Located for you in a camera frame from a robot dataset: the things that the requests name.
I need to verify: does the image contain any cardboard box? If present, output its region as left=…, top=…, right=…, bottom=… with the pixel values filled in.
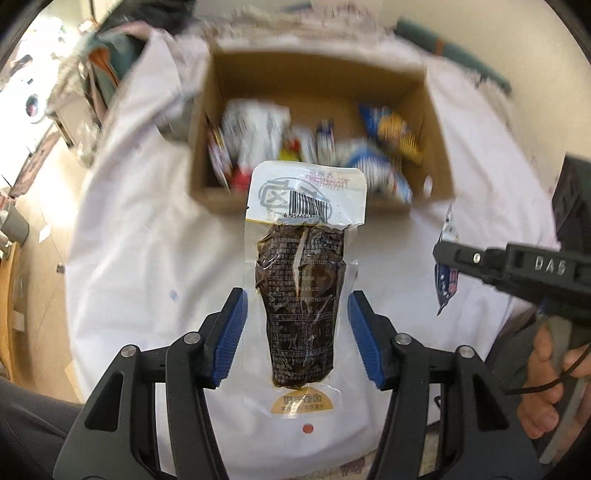
left=188, top=39, right=458, bottom=215

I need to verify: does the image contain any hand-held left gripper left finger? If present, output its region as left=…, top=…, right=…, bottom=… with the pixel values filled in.
left=53, top=287, right=249, bottom=480

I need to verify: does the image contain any person's right hand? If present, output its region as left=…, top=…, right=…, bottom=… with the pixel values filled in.
left=515, top=322, right=591, bottom=440

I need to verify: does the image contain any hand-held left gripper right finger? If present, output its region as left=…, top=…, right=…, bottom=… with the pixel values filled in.
left=347, top=290, right=543, bottom=480

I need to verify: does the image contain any pile of snack packets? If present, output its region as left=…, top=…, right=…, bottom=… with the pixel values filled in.
left=205, top=99, right=426, bottom=204

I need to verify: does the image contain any teal blanket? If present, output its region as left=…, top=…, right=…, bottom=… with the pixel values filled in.
left=397, top=18, right=513, bottom=93

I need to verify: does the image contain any person's right leg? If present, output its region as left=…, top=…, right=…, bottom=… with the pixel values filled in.
left=487, top=295, right=541, bottom=416

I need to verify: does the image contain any person's left leg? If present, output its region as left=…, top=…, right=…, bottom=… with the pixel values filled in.
left=0, top=378, right=88, bottom=480

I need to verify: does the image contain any brown vacuum-packed snack packet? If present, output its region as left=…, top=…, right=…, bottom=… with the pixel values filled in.
left=244, top=159, right=370, bottom=416

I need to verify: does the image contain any teal orange cloth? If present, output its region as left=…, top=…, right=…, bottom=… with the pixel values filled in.
left=90, top=25, right=151, bottom=104

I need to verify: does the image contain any black cable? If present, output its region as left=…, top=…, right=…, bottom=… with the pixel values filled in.
left=503, top=342, right=591, bottom=398

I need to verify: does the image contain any person's leg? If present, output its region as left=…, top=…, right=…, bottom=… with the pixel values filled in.
left=0, top=378, right=88, bottom=480
left=487, top=295, right=541, bottom=416

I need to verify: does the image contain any white printed bedsheet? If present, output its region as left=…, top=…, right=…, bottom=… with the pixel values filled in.
left=65, top=28, right=559, bottom=467

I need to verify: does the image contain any blue white snack packet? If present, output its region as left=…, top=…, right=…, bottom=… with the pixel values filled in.
left=434, top=203, right=462, bottom=317

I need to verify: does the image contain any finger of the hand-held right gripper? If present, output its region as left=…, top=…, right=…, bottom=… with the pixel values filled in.
left=433, top=239, right=507, bottom=284

